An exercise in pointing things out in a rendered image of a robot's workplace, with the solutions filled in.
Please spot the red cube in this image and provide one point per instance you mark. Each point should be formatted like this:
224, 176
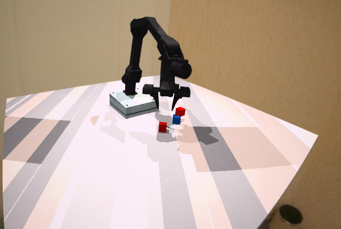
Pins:
180, 111
162, 127

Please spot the blue cube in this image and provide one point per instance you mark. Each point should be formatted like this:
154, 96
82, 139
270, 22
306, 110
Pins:
176, 119

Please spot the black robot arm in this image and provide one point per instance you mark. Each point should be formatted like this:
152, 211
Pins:
172, 58

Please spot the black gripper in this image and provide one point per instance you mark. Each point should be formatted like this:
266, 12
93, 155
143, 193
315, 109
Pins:
153, 91

